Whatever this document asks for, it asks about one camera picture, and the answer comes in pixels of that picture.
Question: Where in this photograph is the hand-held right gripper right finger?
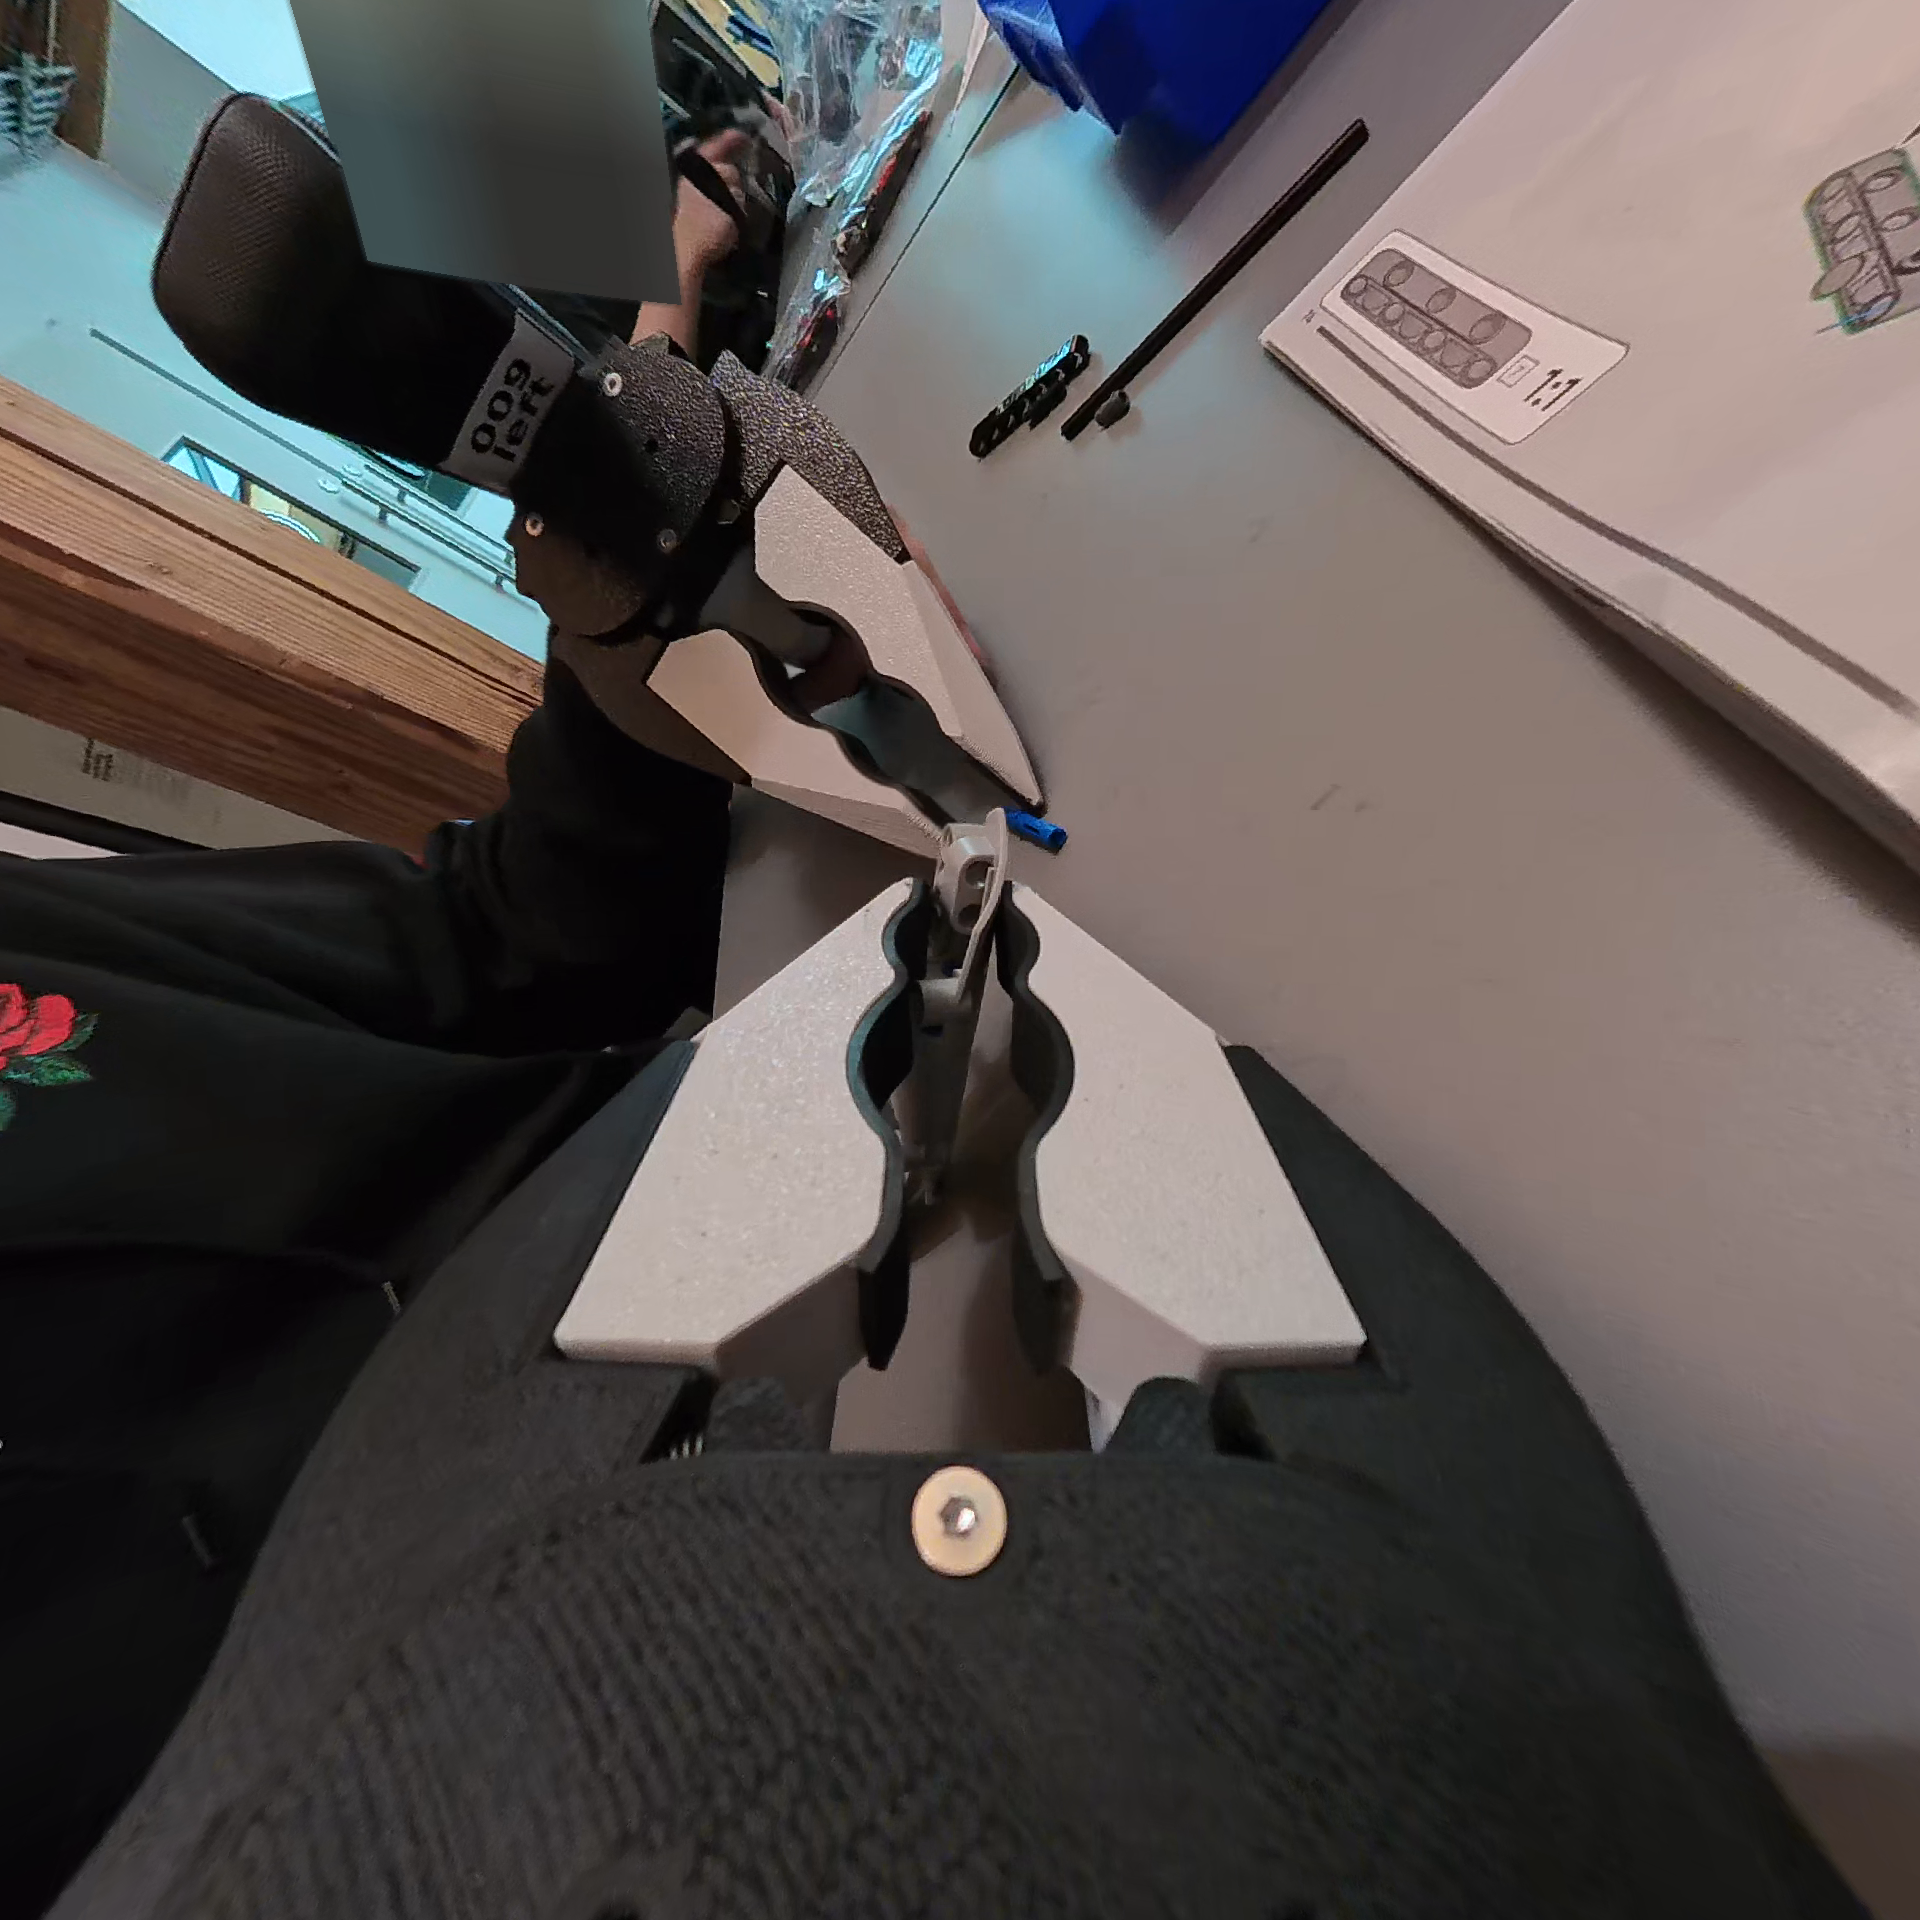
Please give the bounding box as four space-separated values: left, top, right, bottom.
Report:
1002 881 1370 1454

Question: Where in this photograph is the wooden shelf frame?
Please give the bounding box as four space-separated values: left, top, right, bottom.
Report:
60 0 115 159

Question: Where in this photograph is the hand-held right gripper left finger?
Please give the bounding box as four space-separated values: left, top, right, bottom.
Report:
553 876 920 1373

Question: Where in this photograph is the long black toy axle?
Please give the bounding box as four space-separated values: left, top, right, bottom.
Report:
1060 119 1372 443

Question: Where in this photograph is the short black toy beam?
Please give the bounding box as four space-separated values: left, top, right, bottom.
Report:
966 331 1092 461

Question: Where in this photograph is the grey desk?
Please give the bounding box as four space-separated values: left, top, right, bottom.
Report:
712 43 1920 1771

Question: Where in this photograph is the metal wire rack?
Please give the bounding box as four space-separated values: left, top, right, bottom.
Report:
0 43 78 159

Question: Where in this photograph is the person's left forearm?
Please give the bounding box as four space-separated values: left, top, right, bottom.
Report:
425 630 737 1052

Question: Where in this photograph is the black rose print hoodie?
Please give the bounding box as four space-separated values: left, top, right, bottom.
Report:
0 840 708 1920

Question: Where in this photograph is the blue plastic bin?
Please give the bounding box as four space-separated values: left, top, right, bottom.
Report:
974 0 1337 152

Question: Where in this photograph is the grey toy brick assembly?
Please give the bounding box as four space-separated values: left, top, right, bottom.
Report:
882 806 1026 1210

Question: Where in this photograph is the wooden beam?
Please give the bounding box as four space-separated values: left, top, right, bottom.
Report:
0 374 545 857

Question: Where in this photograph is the open instruction booklet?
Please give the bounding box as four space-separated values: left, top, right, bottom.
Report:
1259 0 1920 876

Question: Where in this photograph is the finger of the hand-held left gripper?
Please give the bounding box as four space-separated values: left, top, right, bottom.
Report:
643 625 970 864
703 461 1048 815

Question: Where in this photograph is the black cable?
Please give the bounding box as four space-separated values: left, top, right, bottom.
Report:
0 791 168 859

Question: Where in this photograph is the bag of black red parts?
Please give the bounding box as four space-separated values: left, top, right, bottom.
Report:
764 111 940 383

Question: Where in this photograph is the white carton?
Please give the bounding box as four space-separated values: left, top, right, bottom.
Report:
0 704 318 859

